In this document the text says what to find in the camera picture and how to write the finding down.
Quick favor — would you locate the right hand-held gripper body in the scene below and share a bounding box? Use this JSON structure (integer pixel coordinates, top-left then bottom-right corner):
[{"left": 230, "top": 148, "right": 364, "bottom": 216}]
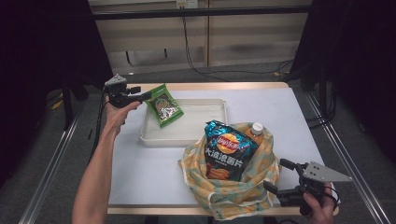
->
[{"left": 276, "top": 161, "right": 354, "bottom": 208}]

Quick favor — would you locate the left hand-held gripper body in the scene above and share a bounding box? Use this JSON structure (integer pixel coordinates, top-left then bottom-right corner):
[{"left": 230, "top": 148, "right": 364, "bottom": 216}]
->
[{"left": 104, "top": 74, "right": 134, "bottom": 109}]

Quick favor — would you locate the green seaweed snack packet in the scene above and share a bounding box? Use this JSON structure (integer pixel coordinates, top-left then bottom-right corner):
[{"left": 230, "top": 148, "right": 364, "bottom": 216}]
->
[{"left": 144, "top": 83, "right": 185, "bottom": 129}]

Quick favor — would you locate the orange print fabric bag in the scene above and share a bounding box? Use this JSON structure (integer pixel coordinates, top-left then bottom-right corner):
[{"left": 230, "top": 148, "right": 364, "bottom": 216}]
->
[{"left": 177, "top": 121, "right": 281, "bottom": 221}]

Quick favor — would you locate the orange juice bottle white cap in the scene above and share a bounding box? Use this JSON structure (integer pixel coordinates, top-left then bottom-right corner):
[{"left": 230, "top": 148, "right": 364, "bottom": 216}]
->
[{"left": 245, "top": 121, "right": 265, "bottom": 146}]

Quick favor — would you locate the blue black chip bag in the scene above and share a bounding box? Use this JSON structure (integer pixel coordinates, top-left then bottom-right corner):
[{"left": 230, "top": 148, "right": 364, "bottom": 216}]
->
[{"left": 204, "top": 119, "right": 260, "bottom": 181}]

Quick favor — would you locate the white plastic tray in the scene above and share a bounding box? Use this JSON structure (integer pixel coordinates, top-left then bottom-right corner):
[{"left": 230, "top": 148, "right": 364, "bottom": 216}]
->
[{"left": 138, "top": 98, "right": 228, "bottom": 147}]

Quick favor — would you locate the person's left hand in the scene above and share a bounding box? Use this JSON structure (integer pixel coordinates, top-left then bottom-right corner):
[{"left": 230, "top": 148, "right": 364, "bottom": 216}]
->
[{"left": 104, "top": 94, "right": 142, "bottom": 136}]

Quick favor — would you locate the person's right hand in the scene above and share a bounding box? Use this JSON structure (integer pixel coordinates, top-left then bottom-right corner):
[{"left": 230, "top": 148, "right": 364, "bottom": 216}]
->
[{"left": 299, "top": 181, "right": 339, "bottom": 224}]

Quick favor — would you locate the black metal stand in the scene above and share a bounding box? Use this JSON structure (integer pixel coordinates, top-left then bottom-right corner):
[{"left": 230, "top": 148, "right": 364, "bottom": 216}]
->
[
  {"left": 306, "top": 71, "right": 337, "bottom": 130},
  {"left": 60, "top": 74, "right": 108, "bottom": 131}
]

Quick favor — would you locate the white table mat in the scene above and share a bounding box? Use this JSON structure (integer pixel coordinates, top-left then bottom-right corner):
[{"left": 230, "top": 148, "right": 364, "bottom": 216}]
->
[{"left": 108, "top": 88, "right": 328, "bottom": 206}]

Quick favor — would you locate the black curtain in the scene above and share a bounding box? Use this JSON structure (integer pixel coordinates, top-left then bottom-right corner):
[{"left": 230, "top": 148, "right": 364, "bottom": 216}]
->
[
  {"left": 0, "top": 0, "right": 116, "bottom": 188},
  {"left": 289, "top": 0, "right": 396, "bottom": 162}
]

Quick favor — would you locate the black horizontal bar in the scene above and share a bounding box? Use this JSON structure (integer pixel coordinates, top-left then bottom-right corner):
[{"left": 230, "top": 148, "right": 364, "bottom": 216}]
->
[{"left": 92, "top": 5, "right": 312, "bottom": 21}]

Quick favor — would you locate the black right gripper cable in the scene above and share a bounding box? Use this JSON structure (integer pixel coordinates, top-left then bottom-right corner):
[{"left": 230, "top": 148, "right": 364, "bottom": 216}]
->
[{"left": 323, "top": 186, "right": 341, "bottom": 208}]

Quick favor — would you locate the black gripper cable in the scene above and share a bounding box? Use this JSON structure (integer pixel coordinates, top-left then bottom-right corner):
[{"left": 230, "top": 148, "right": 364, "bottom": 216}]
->
[
  {"left": 88, "top": 87, "right": 108, "bottom": 164},
  {"left": 323, "top": 186, "right": 341, "bottom": 208}
]

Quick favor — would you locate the metal floor rail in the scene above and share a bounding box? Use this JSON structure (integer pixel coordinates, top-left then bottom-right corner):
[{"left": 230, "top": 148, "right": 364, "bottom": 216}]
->
[
  {"left": 18, "top": 102, "right": 85, "bottom": 224},
  {"left": 304, "top": 91, "right": 390, "bottom": 224}
]

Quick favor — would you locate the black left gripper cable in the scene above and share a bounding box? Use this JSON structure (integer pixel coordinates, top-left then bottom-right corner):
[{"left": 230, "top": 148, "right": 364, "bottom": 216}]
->
[{"left": 88, "top": 87, "right": 108, "bottom": 164}]

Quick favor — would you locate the black hanging cable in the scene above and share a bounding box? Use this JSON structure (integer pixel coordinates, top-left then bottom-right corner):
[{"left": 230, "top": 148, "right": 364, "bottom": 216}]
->
[{"left": 181, "top": 17, "right": 295, "bottom": 82}]

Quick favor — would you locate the white wall socket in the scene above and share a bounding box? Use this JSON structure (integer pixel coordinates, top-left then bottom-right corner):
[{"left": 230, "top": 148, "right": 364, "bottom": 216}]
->
[{"left": 176, "top": 0, "right": 200, "bottom": 9}]

